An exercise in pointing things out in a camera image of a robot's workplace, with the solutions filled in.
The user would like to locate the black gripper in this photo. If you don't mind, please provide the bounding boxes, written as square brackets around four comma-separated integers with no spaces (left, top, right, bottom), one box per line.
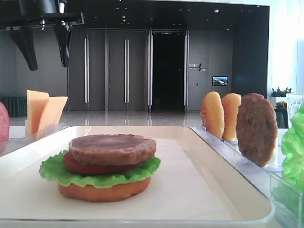
[0,0,84,71]

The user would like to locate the clear left holder rail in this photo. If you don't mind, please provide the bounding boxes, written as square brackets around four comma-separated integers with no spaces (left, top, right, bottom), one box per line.
[0,122,66,157]

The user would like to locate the red tomato slice on stack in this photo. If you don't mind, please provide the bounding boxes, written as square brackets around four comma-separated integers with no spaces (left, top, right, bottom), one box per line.
[63,152,142,175]

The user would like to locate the clear right holder rail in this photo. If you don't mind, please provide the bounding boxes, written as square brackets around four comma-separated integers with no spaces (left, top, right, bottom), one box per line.
[192,124,304,228]

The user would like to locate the brown meat patty on stack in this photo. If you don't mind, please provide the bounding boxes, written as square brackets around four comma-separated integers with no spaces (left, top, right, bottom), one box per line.
[68,134,156,166]

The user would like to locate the brown standing meat patty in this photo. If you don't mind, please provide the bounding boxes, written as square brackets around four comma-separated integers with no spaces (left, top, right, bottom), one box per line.
[236,93,278,167]

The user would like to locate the wall display screen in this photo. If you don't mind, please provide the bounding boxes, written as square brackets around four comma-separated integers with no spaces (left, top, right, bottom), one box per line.
[212,76,228,86]

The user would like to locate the clear drinking glass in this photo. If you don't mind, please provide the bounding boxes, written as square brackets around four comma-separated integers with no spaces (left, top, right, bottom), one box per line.
[286,93,304,128]

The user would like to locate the clear holder rail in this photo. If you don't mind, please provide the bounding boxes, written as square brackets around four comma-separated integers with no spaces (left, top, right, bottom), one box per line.
[0,122,66,157]
[192,124,304,228]

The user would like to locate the red tomato slice standing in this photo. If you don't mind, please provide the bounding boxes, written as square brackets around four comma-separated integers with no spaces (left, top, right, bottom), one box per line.
[0,102,10,143]

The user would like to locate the bottom bun slice on tray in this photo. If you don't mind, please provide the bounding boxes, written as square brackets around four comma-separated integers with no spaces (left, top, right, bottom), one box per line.
[57,177,151,202]

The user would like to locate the left standing bun half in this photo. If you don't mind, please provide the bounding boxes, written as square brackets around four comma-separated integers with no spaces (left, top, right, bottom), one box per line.
[201,91,224,138]

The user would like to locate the orange cheese slice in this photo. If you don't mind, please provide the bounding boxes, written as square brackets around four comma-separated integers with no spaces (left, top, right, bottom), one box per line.
[38,96,68,132]
[27,90,49,135]

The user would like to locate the standing bun half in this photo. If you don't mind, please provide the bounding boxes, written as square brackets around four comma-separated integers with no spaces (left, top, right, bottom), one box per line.
[201,91,224,138]
[221,93,241,141]

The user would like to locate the green lettuce leaf on stack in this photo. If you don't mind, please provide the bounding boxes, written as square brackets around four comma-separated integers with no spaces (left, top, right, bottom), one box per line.
[39,150,161,189]

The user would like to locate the green standing lettuce leaf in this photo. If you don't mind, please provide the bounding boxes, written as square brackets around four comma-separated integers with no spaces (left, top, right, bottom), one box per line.
[273,106,304,212]

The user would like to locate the right standing bun half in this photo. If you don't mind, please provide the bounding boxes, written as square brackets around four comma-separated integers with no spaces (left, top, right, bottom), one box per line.
[221,93,241,141]

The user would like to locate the potted red flowers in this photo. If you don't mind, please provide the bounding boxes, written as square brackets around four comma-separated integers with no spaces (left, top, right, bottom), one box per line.
[269,87,293,109]

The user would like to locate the cream rectangular tray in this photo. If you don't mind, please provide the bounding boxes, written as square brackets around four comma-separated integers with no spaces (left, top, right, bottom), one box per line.
[0,126,275,228]

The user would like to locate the green draped table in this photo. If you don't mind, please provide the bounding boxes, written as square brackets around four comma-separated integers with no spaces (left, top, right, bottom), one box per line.
[0,96,27,117]

